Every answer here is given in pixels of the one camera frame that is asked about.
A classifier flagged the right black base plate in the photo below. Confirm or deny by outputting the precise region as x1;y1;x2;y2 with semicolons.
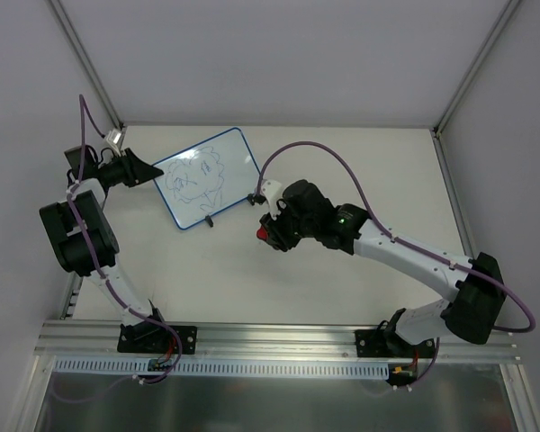
354;320;437;359

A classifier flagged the left aluminium frame post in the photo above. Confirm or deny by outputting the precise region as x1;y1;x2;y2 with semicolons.
45;0;123;129

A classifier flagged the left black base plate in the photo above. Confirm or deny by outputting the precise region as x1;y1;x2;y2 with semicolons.
117;321;198;355

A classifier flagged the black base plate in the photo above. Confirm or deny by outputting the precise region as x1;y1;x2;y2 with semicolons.
354;320;437;359
117;321;198;355

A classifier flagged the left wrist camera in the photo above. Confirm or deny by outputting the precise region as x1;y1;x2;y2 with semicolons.
104;129;122;152

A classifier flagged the blue framed whiteboard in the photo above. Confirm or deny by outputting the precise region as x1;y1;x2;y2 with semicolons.
153;127;260;230

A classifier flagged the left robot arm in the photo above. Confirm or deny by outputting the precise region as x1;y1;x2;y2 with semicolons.
39;145;169;352

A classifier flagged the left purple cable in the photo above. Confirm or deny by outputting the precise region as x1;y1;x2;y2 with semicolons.
49;94;184;404

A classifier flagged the red whiteboard eraser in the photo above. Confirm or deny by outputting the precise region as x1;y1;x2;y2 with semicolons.
256;227;268;242

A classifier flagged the black board foot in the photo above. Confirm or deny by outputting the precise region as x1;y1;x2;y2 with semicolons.
204;215;213;228
247;193;266;206

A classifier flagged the right aluminium frame post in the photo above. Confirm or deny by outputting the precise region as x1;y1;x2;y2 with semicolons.
433;0;523;138

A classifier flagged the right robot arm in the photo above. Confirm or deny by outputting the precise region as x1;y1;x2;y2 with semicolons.
254;180;506;356

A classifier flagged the aluminium frame post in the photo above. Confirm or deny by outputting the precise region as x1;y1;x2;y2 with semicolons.
45;0;123;129
433;0;523;138

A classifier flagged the left black board foot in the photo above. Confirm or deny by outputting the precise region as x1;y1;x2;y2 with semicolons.
204;215;213;228

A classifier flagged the white slotted cable duct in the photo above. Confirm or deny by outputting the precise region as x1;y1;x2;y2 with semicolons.
53;355;390;381

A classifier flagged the aluminium mounting rail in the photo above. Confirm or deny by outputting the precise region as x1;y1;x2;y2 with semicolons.
34;319;522;365

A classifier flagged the right black board foot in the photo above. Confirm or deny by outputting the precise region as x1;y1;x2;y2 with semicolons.
247;193;266;206

